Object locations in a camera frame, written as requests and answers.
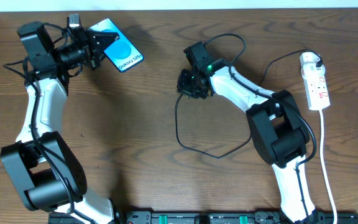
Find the black USB charging cable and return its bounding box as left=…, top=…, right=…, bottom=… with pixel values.
left=174, top=49, right=324, bottom=159

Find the white power strip cord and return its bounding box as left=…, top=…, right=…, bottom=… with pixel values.
left=318, top=109, right=339, bottom=224

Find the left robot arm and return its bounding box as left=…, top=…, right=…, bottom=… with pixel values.
left=0, top=14, right=126, bottom=223

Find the white power strip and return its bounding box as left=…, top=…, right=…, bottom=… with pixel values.
left=301, top=68, right=331, bottom=111

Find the blue Galaxy smartphone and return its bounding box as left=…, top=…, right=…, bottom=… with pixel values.
left=88, top=18, right=144, bottom=73

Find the white USB charger plug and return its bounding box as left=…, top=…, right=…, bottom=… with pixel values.
left=300, top=51, right=323, bottom=73

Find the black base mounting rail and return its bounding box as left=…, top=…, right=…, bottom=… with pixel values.
left=47, top=210, right=358, bottom=224

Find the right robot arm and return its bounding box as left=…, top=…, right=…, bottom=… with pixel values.
left=177, top=42, right=316, bottom=223

